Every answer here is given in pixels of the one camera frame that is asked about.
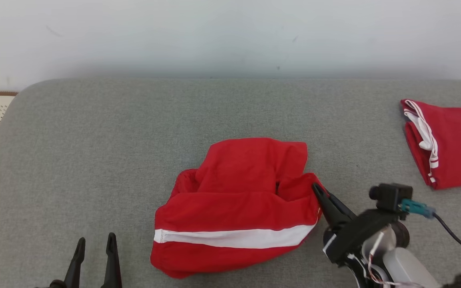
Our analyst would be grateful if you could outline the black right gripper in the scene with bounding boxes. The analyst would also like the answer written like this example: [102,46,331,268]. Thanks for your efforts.
[312,182,399,265]

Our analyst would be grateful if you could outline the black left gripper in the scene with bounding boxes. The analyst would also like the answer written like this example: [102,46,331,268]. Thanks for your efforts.
[34,233,122,288]

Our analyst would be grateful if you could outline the red Bulls basketball jersey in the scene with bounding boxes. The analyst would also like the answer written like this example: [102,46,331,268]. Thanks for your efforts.
[401,99,461,190]

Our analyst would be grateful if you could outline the teal right camera connector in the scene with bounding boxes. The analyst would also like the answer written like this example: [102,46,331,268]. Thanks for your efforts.
[400,199,436,219]

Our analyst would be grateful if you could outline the red shorts with white stripe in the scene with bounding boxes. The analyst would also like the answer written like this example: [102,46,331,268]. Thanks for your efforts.
[150,138,323,279]

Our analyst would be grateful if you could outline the red white twisted wire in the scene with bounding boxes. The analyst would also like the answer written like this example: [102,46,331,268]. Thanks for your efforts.
[347,230,424,288]

